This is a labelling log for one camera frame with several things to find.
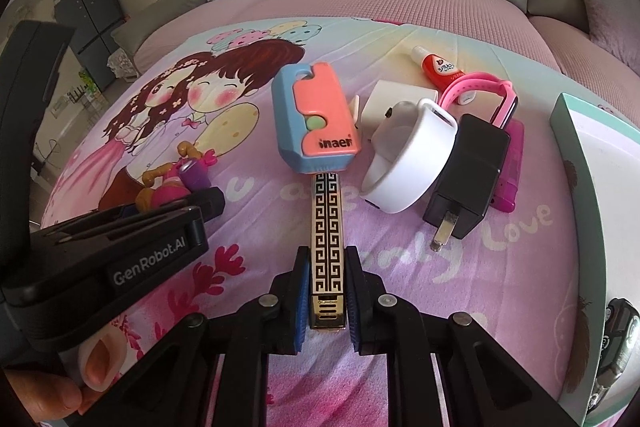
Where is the teal-edged cardboard box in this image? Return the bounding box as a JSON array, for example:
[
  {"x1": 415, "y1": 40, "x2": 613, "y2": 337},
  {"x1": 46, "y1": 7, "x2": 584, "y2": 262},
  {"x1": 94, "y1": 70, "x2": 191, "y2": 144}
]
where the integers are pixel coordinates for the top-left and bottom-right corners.
[{"x1": 547, "y1": 93, "x2": 640, "y2": 427}]

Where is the pink watch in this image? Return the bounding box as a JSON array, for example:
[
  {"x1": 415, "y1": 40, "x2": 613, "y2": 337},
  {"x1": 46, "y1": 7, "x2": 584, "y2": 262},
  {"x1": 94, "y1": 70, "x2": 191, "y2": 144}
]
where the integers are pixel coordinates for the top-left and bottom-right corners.
[{"x1": 440, "y1": 74, "x2": 518, "y2": 125}]

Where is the gold patterned lighter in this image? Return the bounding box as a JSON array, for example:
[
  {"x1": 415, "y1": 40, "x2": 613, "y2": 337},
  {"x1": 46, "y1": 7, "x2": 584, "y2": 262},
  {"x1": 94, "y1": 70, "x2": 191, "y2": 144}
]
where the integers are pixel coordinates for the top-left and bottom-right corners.
[{"x1": 307, "y1": 172, "x2": 348, "y2": 332}]

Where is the pink lighter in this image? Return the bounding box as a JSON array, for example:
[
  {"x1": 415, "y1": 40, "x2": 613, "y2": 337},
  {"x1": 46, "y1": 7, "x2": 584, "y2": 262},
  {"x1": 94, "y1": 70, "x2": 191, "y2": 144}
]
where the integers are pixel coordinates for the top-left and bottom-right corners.
[{"x1": 490, "y1": 118, "x2": 526, "y2": 212}]

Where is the black toy car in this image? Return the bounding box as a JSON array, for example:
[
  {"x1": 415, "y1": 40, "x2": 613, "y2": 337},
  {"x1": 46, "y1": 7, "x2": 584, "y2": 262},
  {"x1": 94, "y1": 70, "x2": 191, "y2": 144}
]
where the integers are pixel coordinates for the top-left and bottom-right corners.
[{"x1": 587, "y1": 297, "x2": 640, "y2": 420}]

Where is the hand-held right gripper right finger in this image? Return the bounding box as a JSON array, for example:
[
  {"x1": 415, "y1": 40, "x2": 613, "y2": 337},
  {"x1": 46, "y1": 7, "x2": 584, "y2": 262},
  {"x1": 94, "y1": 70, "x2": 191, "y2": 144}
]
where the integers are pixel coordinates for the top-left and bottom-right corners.
[{"x1": 345, "y1": 246, "x2": 566, "y2": 427}]

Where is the grey purple cushion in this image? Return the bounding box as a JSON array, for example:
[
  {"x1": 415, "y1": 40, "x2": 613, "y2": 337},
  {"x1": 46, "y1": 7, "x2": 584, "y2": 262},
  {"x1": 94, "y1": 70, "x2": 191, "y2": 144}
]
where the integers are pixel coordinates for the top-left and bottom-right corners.
[{"x1": 567, "y1": 0, "x2": 640, "y2": 68}]

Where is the pink and yellow toy figure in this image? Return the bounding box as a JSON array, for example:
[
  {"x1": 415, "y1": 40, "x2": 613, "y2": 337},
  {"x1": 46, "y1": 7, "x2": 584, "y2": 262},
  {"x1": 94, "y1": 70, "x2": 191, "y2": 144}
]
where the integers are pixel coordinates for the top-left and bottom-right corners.
[{"x1": 135, "y1": 142, "x2": 221, "y2": 212}]

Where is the black charger plug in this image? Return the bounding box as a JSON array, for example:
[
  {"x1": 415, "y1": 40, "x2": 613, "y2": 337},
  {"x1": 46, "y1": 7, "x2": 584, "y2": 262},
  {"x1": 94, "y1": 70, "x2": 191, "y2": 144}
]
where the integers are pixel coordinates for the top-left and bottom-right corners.
[{"x1": 422, "y1": 113, "x2": 512, "y2": 253}]

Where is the red glue bottle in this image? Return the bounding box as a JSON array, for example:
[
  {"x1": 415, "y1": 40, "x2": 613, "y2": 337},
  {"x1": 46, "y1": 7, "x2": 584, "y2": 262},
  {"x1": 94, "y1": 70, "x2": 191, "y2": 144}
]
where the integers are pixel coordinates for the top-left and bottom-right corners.
[{"x1": 411, "y1": 46, "x2": 468, "y2": 90}]

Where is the dark cabinet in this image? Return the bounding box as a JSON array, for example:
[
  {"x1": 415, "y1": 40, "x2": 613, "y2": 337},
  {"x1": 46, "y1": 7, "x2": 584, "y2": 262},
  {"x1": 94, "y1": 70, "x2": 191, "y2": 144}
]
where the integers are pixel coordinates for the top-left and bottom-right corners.
[{"x1": 54, "y1": 0, "x2": 125, "y2": 92}]

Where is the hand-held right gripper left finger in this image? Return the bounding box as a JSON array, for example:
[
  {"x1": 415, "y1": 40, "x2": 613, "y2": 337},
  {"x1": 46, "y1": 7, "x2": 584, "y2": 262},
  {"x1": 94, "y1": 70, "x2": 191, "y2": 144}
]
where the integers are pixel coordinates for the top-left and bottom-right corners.
[{"x1": 107, "y1": 246, "x2": 313, "y2": 427}]

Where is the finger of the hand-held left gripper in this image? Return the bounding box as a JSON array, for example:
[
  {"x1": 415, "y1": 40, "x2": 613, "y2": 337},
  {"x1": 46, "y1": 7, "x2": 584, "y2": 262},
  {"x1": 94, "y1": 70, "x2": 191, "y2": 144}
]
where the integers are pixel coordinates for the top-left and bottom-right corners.
[{"x1": 97, "y1": 187, "x2": 227, "y2": 233}]

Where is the pink sofa seat cover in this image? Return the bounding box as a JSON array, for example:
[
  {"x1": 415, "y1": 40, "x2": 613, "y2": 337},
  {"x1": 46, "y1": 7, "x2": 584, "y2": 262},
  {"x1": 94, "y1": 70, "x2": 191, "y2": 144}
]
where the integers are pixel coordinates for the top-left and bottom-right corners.
[
  {"x1": 136, "y1": 0, "x2": 532, "y2": 72},
  {"x1": 527, "y1": 13, "x2": 640, "y2": 80}
]

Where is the white square charger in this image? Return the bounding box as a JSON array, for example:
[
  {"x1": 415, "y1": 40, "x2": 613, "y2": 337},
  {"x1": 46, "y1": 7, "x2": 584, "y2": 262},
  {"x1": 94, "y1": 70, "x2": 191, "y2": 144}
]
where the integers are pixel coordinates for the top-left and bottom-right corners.
[{"x1": 352, "y1": 79, "x2": 440, "y2": 142}]

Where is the white wristband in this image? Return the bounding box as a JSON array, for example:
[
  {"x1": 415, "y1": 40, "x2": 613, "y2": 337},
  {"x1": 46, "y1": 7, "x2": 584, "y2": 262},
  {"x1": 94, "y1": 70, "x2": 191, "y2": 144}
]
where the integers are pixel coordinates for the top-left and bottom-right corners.
[{"x1": 361, "y1": 98, "x2": 458, "y2": 214}]

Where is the person's left hand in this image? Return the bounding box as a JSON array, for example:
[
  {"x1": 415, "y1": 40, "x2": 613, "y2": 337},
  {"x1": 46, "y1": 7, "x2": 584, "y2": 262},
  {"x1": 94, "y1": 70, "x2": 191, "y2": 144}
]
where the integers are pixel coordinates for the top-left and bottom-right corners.
[{"x1": 0, "y1": 329, "x2": 126, "y2": 423}]

